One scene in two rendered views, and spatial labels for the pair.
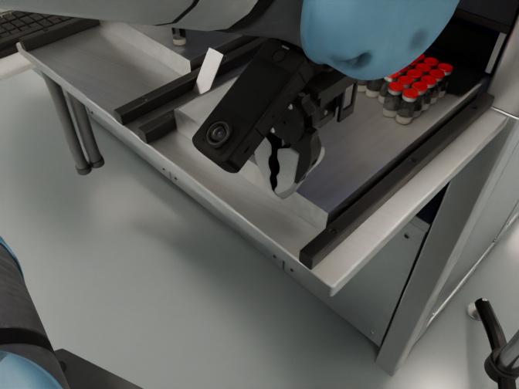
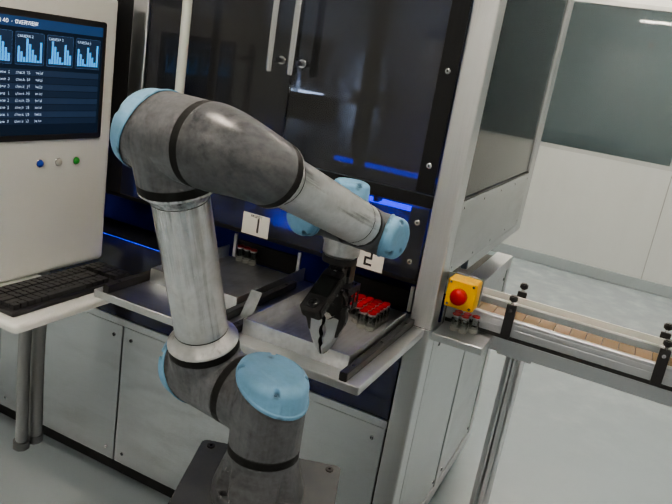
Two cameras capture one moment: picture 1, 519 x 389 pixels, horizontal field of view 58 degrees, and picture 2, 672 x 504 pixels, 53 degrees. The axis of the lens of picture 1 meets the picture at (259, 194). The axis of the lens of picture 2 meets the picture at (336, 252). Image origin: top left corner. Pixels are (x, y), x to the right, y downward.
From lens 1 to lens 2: 98 cm
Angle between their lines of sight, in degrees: 35
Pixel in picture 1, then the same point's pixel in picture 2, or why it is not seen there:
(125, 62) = not seen: hidden behind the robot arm
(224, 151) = (317, 308)
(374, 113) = (352, 327)
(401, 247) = (368, 450)
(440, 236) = (395, 429)
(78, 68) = (153, 303)
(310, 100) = (344, 293)
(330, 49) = (385, 249)
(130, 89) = not seen: hidden behind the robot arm
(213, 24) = (363, 242)
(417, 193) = (386, 357)
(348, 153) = (345, 342)
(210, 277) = not seen: outside the picture
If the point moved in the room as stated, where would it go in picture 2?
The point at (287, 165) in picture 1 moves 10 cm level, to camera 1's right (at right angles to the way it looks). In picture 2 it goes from (331, 328) to (376, 329)
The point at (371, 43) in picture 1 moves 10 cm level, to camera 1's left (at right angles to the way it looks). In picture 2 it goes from (393, 248) to (338, 245)
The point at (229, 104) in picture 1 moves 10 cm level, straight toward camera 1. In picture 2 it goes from (314, 291) to (334, 312)
